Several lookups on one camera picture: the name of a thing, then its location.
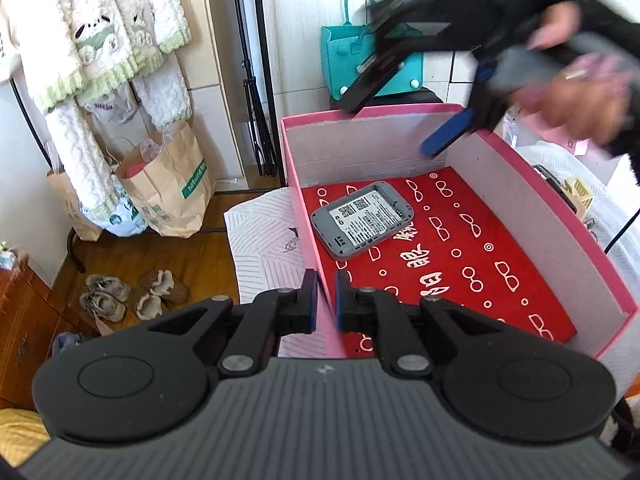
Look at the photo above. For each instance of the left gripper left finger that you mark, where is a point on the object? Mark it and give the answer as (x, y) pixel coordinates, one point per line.
(258, 327)

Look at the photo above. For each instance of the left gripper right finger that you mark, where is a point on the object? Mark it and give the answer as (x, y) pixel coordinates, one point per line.
(380, 316)

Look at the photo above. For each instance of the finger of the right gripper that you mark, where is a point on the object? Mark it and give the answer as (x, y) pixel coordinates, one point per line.
(393, 49)
(448, 133)

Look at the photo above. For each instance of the grey wifi router device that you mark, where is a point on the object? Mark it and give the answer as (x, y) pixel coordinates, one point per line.
(360, 219)

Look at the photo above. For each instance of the pink cardboard storage box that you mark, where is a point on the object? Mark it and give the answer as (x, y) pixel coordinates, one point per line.
(325, 151)

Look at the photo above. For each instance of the cream claw hair clip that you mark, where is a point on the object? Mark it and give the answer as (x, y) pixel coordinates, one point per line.
(580, 195)

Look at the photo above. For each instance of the black power bank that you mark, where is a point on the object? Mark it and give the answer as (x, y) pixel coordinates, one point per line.
(557, 186)

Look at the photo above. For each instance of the person right hand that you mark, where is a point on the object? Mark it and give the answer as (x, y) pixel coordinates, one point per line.
(589, 98)

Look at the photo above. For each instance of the black suitcase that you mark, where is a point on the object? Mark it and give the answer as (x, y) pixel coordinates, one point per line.
(423, 95)

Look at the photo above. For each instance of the teal felt handbag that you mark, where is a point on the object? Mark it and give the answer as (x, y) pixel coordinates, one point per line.
(346, 51)

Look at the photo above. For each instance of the red patterned box liner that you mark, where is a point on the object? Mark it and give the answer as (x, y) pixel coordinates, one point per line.
(456, 248)

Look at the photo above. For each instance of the brown fluffy slippers pair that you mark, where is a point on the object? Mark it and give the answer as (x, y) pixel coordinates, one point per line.
(159, 287)

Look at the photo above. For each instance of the pink paper gift bag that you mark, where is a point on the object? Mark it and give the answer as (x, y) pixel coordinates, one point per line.
(531, 129)

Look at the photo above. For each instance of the brown paper shopping bag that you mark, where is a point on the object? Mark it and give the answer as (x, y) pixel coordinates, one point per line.
(167, 179)

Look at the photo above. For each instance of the black tripod stand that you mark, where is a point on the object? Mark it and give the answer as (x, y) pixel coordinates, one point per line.
(266, 156)

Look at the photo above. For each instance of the grey sneakers pair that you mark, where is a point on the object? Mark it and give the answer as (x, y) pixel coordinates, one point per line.
(105, 298)

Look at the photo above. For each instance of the brown wooden dresser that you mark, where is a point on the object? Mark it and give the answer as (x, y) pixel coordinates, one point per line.
(31, 315)

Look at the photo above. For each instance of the white fluffy bathrobe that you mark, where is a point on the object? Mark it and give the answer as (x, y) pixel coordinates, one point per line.
(77, 53)

